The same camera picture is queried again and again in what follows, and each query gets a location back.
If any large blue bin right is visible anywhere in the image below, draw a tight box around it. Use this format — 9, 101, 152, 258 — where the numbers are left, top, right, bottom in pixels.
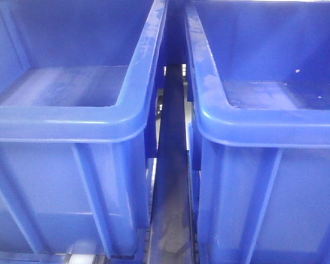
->
185, 1, 330, 263

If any large blue bin left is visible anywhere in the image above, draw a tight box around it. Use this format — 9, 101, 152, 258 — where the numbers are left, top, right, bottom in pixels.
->
0, 1, 168, 261

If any large blue bin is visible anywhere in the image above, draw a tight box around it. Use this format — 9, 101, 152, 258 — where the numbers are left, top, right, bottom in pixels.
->
185, 1, 330, 263
0, 1, 168, 261

